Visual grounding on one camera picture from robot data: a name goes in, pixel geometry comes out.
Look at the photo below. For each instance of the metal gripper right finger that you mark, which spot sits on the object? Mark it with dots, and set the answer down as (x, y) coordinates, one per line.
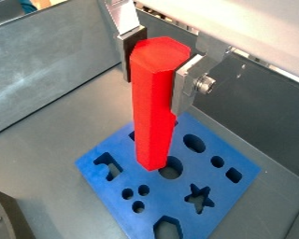
(192, 77)

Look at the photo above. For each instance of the red hexagonal prism block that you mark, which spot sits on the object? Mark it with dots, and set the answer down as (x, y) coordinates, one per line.
(155, 59)

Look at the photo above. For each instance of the black object at corner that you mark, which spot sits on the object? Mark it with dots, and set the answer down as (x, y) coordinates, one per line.
(13, 224)

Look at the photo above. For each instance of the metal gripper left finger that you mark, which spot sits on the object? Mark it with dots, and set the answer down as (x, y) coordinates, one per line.
(123, 15)

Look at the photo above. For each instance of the blue shape sorter board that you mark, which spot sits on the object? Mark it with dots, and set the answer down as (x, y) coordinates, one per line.
(210, 175)

